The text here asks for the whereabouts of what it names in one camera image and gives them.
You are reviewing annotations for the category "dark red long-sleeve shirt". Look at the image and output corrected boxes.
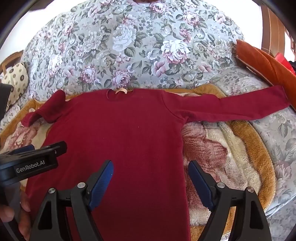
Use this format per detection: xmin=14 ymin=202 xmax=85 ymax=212
xmin=22 ymin=86 xmax=290 ymax=240

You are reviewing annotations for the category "person's left hand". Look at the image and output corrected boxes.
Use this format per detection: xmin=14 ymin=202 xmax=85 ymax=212
xmin=0 ymin=189 xmax=32 ymax=241

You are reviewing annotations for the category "fleece blanket with orange border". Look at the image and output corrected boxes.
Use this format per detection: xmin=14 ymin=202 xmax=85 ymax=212
xmin=0 ymin=83 xmax=277 ymax=241

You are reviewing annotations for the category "floral bed sheet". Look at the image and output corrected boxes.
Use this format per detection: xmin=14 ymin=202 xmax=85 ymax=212
xmin=0 ymin=67 xmax=296 ymax=241

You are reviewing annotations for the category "cream dotted pillow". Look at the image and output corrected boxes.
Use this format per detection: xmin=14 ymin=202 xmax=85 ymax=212
xmin=2 ymin=62 xmax=29 ymax=110

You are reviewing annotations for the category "orange velvet cushion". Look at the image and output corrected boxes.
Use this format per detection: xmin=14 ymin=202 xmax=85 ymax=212
xmin=236 ymin=40 xmax=295 ymax=108

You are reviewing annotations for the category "floral grey quilt bundle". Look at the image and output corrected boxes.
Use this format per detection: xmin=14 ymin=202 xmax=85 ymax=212
xmin=22 ymin=1 xmax=243 ymax=100

